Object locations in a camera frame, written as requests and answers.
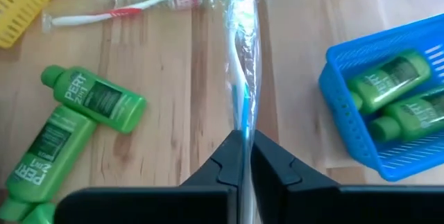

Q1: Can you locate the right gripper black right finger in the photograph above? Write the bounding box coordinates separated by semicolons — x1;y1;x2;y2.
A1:
250;130;444;224

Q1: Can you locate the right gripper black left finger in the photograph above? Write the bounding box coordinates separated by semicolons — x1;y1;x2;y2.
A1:
53;130;243;224

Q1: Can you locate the blue white bagged toothbrush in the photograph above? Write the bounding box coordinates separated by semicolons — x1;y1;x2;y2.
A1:
223;0;264;224

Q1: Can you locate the green Pert shampoo bottle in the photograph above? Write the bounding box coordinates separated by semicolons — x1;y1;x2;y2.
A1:
40;64;147;135
367;85;444;144
0;105;98;222
346;49;433;116
22;201;56;224

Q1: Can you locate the blue plastic basket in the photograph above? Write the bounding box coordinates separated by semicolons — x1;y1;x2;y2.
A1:
318;12;444;182

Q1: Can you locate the red white bagged toothbrush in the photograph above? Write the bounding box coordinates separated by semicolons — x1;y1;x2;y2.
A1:
41;0;218;33

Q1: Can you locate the yellow plastic basket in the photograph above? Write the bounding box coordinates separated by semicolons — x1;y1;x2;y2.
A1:
0;0;72;50

